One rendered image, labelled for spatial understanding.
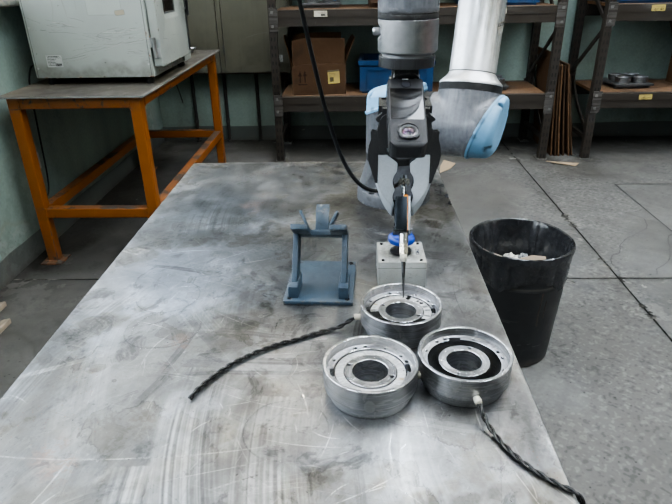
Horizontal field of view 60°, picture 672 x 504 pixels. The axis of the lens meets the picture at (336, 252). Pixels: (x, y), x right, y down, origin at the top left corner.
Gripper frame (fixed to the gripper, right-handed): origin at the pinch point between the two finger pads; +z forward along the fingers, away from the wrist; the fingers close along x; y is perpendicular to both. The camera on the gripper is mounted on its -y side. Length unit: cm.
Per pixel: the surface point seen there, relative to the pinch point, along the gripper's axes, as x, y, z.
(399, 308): 0.2, -8.3, 11.2
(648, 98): -177, 331, 52
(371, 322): 3.9, -13.9, 9.8
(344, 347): 7.0, -19.3, 9.9
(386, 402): 2.2, -28.0, 10.4
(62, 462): 34, -35, 13
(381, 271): 2.7, 0.2, 10.1
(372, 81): 8, 335, 41
